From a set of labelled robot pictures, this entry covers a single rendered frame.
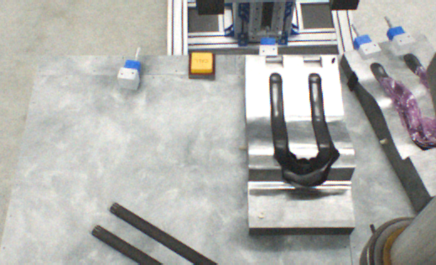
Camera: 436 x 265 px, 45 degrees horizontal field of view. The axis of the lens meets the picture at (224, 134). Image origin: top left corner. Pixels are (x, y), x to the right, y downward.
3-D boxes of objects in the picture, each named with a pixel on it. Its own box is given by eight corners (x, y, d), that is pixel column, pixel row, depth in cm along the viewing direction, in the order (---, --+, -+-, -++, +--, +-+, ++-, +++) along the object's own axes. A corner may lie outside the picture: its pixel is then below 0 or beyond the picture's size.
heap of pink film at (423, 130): (371, 80, 151) (377, 63, 144) (427, 64, 153) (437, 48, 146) (412, 158, 139) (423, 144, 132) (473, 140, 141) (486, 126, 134)
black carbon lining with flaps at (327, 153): (266, 76, 150) (268, 56, 142) (323, 76, 150) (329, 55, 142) (272, 191, 133) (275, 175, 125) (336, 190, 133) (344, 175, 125)
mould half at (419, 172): (339, 63, 161) (346, 40, 151) (417, 43, 164) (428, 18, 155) (416, 213, 138) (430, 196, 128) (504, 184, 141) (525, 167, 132)
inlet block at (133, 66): (132, 52, 163) (129, 41, 158) (147, 54, 162) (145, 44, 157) (120, 87, 156) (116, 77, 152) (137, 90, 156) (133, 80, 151)
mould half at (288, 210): (243, 73, 159) (245, 44, 147) (330, 73, 159) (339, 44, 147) (248, 235, 135) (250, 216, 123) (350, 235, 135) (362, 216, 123)
